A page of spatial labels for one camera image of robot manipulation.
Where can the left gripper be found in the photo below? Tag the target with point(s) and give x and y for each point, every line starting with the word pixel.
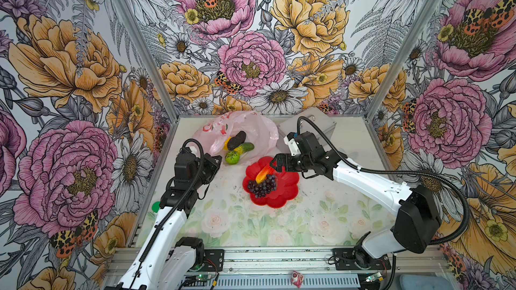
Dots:
pixel 208 160

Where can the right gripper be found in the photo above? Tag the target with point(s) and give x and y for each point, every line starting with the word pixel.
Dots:
pixel 280 157

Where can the red orange mango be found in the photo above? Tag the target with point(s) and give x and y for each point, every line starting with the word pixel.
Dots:
pixel 264 173

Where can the dark grape bunch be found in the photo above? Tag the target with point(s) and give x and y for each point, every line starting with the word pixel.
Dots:
pixel 264 188

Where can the green orange papaya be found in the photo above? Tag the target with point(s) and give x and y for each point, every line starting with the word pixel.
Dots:
pixel 244 148

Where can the pink plastic bag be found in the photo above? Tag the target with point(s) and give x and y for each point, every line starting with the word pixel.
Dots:
pixel 260 131

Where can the green apple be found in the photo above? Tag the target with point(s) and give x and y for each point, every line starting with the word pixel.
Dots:
pixel 232 157

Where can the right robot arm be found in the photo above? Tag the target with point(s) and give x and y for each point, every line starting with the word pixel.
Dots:
pixel 416 215

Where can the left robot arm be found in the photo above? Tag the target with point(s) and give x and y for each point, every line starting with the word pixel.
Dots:
pixel 163 261

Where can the red flower-shaped plate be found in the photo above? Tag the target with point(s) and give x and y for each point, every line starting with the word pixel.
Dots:
pixel 286 185

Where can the green capped white bottle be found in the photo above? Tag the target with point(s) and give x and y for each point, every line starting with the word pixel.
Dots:
pixel 155 207

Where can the silver metal case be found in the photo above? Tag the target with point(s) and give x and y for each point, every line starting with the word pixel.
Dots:
pixel 323 121

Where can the green circuit board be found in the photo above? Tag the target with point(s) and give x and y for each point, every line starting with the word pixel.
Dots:
pixel 200 280

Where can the small pink red object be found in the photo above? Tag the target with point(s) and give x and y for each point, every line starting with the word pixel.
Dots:
pixel 297 279

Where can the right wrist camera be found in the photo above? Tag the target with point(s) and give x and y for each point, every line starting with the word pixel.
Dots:
pixel 292 144

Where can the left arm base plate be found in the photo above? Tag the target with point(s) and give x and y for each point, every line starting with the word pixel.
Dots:
pixel 212 260

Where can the aluminium front rail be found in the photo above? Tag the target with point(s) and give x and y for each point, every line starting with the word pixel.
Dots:
pixel 315 260

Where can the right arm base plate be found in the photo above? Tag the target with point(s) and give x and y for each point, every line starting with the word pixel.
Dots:
pixel 348 259

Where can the white perforated cable duct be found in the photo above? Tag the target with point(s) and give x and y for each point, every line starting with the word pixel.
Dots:
pixel 311 281

